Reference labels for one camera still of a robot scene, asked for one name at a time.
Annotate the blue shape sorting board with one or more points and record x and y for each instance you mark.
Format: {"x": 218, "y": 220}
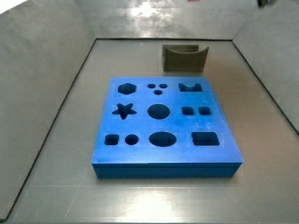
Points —
{"x": 163, "y": 130}

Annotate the black curved fixture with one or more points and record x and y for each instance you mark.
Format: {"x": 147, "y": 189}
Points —
{"x": 184, "y": 58}

